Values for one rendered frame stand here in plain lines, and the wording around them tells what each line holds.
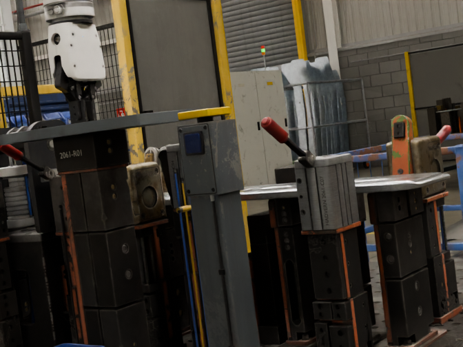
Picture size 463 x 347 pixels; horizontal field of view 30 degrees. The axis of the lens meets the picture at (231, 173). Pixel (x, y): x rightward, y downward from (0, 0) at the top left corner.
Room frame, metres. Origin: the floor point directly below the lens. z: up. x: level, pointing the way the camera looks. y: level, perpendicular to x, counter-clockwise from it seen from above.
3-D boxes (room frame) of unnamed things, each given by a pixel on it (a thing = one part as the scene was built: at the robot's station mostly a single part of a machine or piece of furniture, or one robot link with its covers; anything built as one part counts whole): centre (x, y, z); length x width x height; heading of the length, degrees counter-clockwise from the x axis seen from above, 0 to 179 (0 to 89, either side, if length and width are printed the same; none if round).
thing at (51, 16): (1.49, 0.24, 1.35); 0.09 x 0.08 x 0.03; 153
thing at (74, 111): (1.47, 0.25, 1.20); 0.03 x 0.03 x 0.07; 63
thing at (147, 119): (1.50, 0.24, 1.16); 0.37 x 0.14 x 0.02; 53
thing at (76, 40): (1.49, 0.24, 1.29); 0.10 x 0.07 x 0.11; 153
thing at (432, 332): (1.53, -0.28, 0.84); 0.18 x 0.06 x 0.29; 143
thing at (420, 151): (1.71, -0.36, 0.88); 0.15 x 0.11 x 0.36; 143
